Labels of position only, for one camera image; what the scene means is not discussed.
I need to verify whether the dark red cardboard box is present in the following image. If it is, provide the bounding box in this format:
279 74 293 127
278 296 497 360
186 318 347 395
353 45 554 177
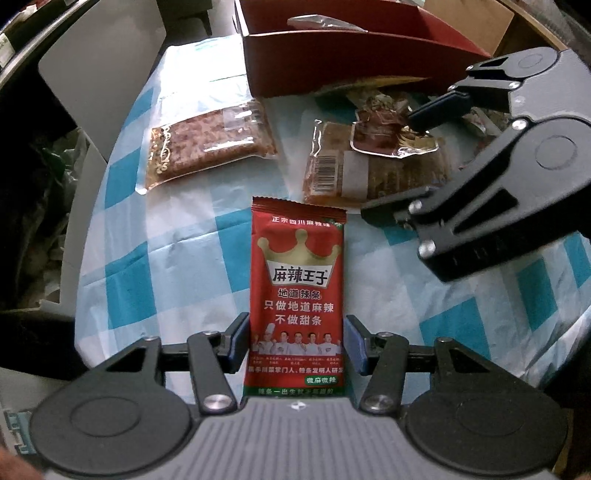
235 0 492 97

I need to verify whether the dark vacuum-sealed snack packet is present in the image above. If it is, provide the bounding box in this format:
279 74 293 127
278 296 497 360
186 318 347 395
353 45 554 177
350 92 439 160

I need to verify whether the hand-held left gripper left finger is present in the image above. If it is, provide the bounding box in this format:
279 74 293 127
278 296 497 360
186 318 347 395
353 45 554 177
88 313 251 415

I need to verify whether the clear spicy strip packet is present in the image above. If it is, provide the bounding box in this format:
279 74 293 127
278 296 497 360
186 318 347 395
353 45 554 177
136 90 278 195

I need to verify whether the blue white checkered tablecloth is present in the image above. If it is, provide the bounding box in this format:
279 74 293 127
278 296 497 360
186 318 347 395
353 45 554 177
74 34 591 416

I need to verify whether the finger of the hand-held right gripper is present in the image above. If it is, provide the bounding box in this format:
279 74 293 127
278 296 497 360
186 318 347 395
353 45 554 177
406 46 561 132
360 119 574 283

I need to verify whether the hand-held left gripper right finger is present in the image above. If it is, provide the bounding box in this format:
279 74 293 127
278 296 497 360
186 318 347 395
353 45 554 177
344 314 503 414

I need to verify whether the red crown snack packet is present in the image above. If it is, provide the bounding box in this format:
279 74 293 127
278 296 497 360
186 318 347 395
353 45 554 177
241 196 347 398

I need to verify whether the brown snack packet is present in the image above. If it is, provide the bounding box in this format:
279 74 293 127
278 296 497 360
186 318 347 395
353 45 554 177
323 78 435 109

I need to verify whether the clear packet with barcode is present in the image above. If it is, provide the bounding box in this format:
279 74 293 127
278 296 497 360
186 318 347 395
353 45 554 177
302 119 455 208

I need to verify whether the clear crumpled snack packet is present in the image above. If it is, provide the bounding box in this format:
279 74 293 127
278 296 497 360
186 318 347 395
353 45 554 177
286 14 370 35

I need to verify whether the crumpled plastic bag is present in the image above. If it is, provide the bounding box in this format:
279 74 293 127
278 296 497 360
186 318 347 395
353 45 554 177
28 129 88 296

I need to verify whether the white chair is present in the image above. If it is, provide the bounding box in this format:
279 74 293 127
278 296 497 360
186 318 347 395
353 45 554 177
37 0 169 185

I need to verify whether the light wooden cabinet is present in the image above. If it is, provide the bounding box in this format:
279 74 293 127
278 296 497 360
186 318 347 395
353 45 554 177
422 0 515 58

